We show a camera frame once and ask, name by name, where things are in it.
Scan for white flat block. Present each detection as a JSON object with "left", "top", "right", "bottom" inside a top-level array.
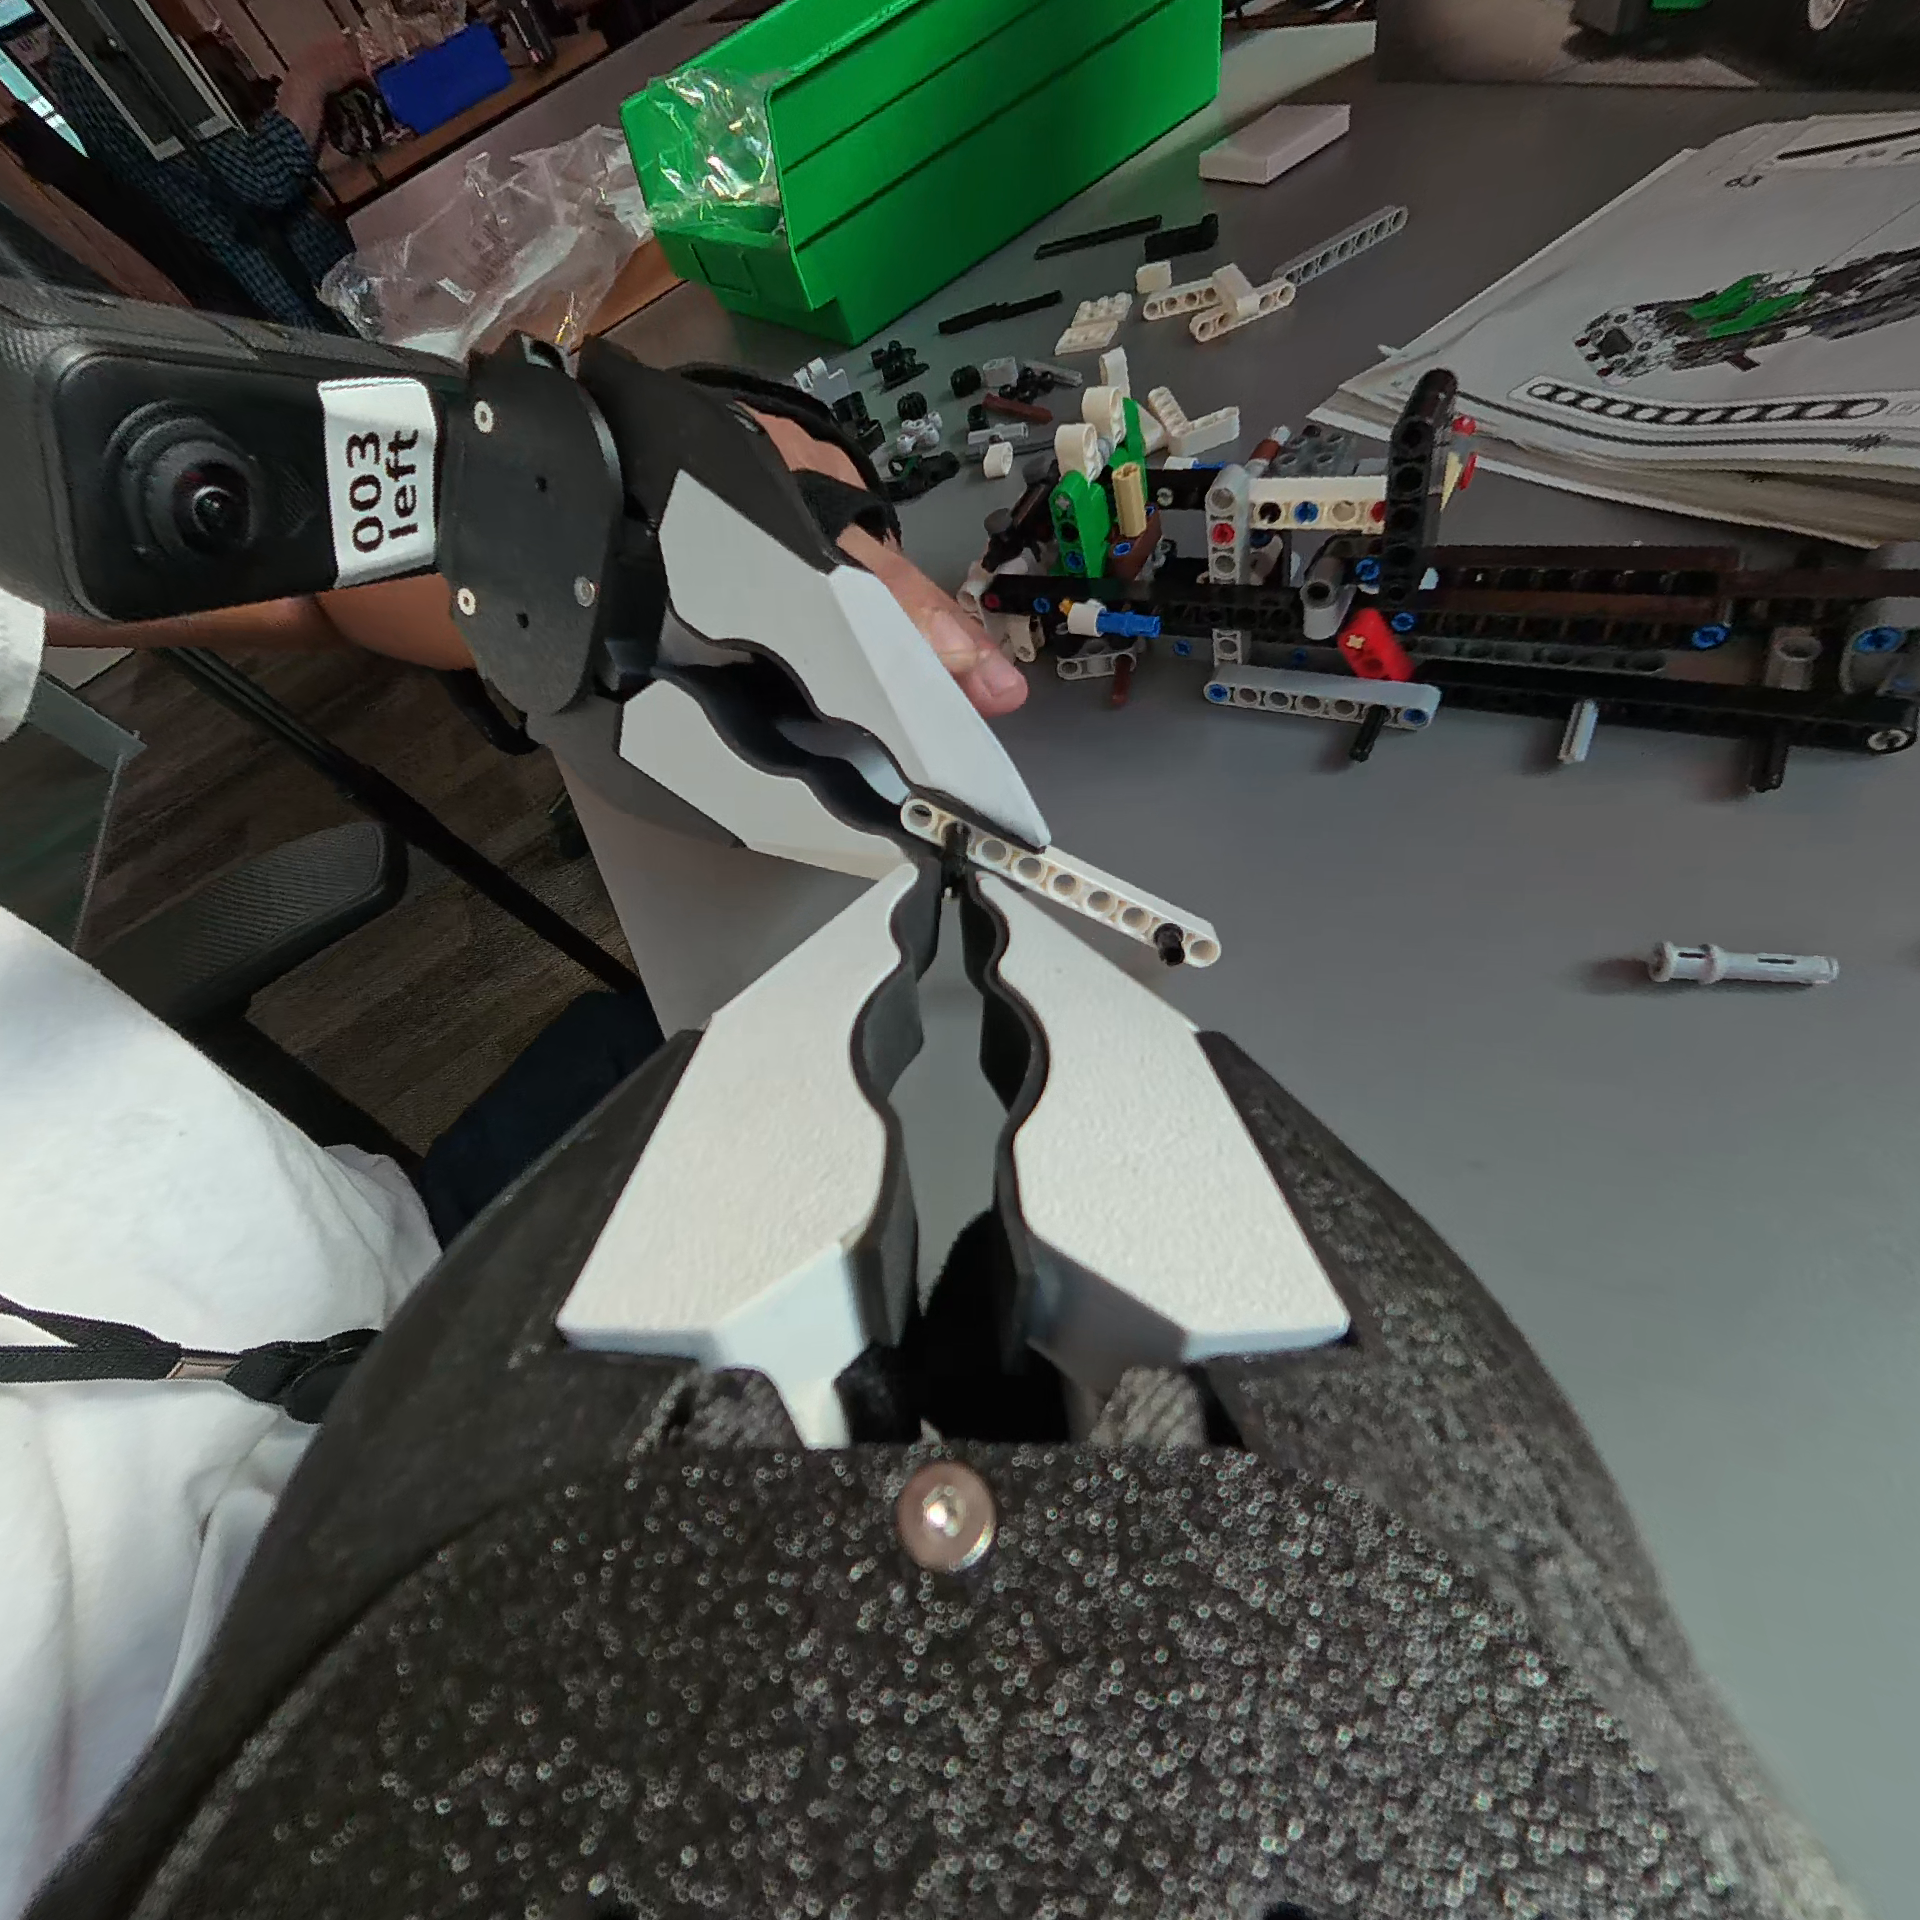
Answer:
[{"left": 1200, "top": 104, "right": 1354, "bottom": 185}]

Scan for person's left forearm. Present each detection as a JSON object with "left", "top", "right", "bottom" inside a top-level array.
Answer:
[{"left": 47, "top": 592, "right": 471, "bottom": 673}]

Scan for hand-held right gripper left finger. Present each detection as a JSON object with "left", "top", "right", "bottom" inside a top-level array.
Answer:
[{"left": 555, "top": 865, "right": 922, "bottom": 1452}]

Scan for lego instruction booklet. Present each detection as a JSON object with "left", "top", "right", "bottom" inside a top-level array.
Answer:
[{"left": 1309, "top": 111, "right": 1920, "bottom": 548}]

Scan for green plastic bin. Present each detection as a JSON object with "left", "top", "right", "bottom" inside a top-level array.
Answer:
[{"left": 619, "top": 0, "right": 1225, "bottom": 348}]

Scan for black office chair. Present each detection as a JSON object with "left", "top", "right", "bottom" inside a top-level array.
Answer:
[{"left": 90, "top": 815, "right": 409, "bottom": 1040}]

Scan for grey lego beam blue pins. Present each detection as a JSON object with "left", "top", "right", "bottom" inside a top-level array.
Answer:
[{"left": 1200, "top": 673, "right": 1443, "bottom": 731}]

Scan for blue storage bin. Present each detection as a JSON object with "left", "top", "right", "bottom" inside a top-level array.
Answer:
[{"left": 376, "top": 22, "right": 513, "bottom": 128}]

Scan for black lanyard strap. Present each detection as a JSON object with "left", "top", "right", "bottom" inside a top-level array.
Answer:
[{"left": 0, "top": 1295, "right": 377, "bottom": 1427}]

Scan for person's white shirt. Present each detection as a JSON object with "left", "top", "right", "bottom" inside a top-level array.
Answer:
[{"left": 0, "top": 584, "right": 445, "bottom": 1913}]

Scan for lego truck chassis assembly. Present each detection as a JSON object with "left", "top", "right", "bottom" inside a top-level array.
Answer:
[{"left": 961, "top": 368, "right": 1920, "bottom": 798}]

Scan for dark blue patterned cloth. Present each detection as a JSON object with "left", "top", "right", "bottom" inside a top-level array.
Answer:
[{"left": 54, "top": 46, "right": 362, "bottom": 325}]

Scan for grey lego axle pin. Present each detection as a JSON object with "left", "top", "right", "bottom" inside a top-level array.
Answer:
[{"left": 1648, "top": 936, "right": 1842, "bottom": 987}]

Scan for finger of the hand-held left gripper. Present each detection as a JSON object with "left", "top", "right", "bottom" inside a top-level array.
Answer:
[
  {"left": 651, "top": 469, "right": 1057, "bottom": 854},
  {"left": 615, "top": 660, "right": 935, "bottom": 884}
]

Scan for clear plastic bag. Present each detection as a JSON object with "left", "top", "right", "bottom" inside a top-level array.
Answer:
[
  {"left": 320, "top": 128, "right": 663, "bottom": 355},
  {"left": 639, "top": 65, "right": 789, "bottom": 241}
]

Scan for pile of loose lego pieces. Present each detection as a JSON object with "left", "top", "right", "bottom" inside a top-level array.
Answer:
[{"left": 795, "top": 200, "right": 1414, "bottom": 496}]

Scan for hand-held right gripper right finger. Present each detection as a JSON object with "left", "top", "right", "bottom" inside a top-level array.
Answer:
[{"left": 945, "top": 877, "right": 1357, "bottom": 1452}]

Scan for person's left hand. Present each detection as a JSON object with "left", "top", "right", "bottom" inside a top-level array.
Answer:
[{"left": 751, "top": 407, "right": 1033, "bottom": 719}]

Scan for white lego beam with holes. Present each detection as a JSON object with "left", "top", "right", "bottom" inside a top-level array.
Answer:
[{"left": 902, "top": 796, "right": 1225, "bottom": 965}]

